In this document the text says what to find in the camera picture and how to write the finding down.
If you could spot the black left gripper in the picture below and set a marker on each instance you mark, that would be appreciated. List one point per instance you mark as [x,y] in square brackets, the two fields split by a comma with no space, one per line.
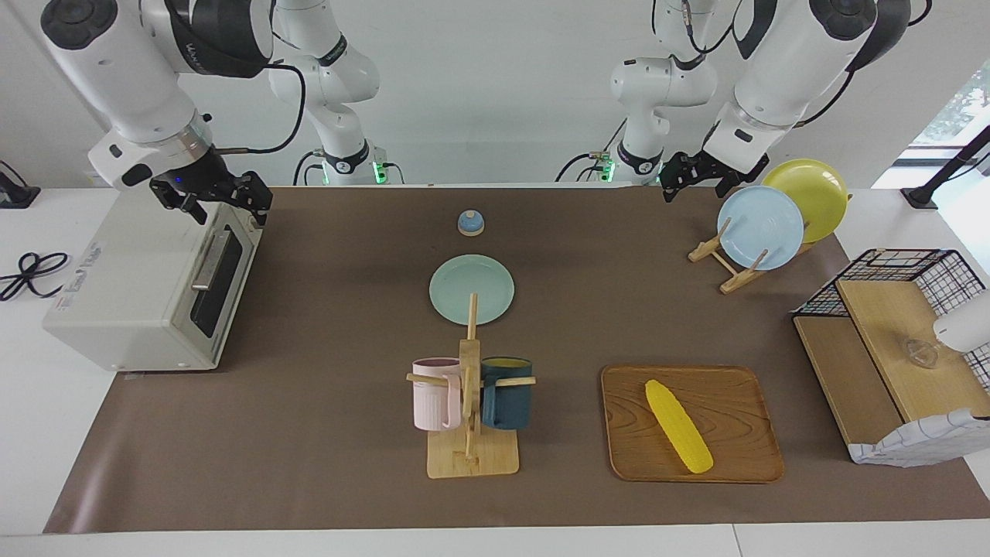
[727,166]

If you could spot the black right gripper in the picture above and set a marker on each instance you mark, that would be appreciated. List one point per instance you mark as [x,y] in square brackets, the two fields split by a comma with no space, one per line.
[197,178]

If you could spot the yellow corn cob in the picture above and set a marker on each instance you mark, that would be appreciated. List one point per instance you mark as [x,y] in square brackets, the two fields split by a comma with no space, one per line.
[679,425]

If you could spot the pale green plate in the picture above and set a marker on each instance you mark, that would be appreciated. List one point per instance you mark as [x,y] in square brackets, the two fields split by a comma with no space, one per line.
[456,286]

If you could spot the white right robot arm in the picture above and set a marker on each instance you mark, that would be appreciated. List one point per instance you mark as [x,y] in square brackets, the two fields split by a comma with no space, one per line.
[124,85]

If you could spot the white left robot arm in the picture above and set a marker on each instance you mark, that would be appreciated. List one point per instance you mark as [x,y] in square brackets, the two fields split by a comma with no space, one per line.
[789,70]

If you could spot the beige toaster oven housing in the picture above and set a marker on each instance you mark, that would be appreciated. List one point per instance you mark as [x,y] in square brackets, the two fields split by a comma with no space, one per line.
[116,271]

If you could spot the light blue plate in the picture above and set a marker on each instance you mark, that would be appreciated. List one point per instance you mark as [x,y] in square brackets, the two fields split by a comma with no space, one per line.
[762,228]

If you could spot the wooden plate rack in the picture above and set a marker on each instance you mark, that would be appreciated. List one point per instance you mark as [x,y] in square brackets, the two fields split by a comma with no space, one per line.
[735,280]

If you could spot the yellow plate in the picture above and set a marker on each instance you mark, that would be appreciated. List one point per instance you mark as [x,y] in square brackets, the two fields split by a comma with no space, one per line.
[820,193]

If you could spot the black clamp base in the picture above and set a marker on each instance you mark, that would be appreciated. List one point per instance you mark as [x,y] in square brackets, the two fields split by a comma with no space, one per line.
[15,197]

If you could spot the black stand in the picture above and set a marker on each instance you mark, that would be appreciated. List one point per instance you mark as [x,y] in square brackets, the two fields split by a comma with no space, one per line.
[920,197]

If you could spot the brown table mat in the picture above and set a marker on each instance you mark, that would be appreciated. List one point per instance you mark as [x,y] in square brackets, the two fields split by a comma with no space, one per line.
[309,425]

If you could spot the small blue dome lid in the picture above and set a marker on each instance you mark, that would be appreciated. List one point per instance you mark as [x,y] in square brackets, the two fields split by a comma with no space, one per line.
[471,223]

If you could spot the brown wooden tray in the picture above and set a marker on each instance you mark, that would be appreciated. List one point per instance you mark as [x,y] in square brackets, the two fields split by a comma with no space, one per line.
[742,433]

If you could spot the small clear glass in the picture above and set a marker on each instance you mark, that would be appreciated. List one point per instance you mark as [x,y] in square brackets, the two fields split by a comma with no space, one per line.
[920,352]

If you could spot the pink mug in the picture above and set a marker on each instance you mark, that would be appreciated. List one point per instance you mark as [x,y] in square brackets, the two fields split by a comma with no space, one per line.
[433,398]

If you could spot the white rounded device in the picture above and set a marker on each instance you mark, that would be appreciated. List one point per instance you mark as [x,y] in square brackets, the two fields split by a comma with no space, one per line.
[967,325]

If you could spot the dark teal mug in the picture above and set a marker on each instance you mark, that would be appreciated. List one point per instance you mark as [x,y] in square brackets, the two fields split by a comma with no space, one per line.
[509,402]

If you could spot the white checked cloth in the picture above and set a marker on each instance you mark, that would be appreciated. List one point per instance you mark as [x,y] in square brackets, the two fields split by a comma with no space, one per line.
[920,445]

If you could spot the wooden mug tree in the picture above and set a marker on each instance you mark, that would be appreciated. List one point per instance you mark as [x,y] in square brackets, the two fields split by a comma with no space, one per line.
[469,456]

